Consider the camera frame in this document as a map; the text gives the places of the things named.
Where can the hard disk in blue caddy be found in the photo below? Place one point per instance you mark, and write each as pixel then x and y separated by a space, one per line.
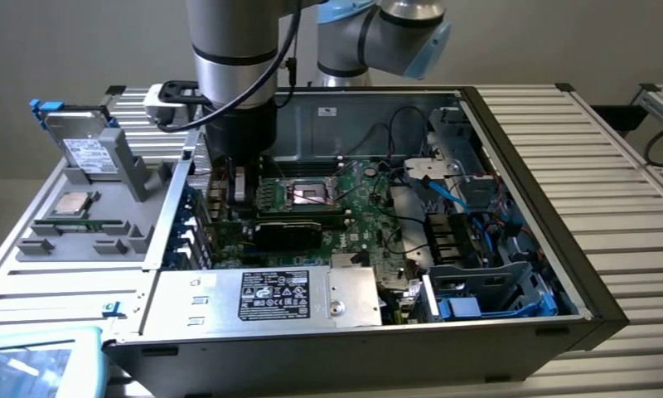
pixel 88 141

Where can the CPU socket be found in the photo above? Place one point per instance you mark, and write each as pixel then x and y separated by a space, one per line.
pixel 311 194

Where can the open black PC case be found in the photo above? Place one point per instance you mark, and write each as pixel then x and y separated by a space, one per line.
pixel 332 356

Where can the aluminium rail frame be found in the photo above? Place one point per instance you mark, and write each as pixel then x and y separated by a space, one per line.
pixel 661 103

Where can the silver power supply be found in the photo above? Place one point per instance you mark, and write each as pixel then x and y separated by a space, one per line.
pixel 265 298

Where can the grey disk bay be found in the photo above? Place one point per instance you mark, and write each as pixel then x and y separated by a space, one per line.
pixel 486 282

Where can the blue disk caddy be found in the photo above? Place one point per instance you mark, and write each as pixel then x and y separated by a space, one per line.
pixel 457 309

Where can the silver CPU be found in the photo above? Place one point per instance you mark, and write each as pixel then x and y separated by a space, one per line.
pixel 75 205

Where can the black graphics card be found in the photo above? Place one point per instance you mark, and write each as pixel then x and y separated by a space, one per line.
pixel 288 236

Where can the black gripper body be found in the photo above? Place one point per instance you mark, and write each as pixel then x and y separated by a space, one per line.
pixel 243 128

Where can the grey parts rack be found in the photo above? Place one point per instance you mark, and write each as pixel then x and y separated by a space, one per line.
pixel 121 232

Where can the teal teach pendant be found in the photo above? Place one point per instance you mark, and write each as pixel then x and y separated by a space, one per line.
pixel 39 365

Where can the green motherboard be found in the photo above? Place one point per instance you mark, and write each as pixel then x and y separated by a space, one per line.
pixel 365 215

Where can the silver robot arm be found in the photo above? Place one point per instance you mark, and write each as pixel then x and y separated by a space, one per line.
pixel 232 45

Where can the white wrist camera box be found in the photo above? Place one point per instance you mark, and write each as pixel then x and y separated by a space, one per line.
pixel 165 103

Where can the silver drive cage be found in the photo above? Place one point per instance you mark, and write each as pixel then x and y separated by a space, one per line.
pixel 464 166

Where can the green RAM stick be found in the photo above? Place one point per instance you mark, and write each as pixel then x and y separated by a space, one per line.
pixel 80 224

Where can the blue bay lever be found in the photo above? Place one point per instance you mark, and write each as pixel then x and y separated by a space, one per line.
pixel 525 307

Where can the black RAM slots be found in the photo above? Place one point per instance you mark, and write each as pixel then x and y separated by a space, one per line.
pixel 301 166

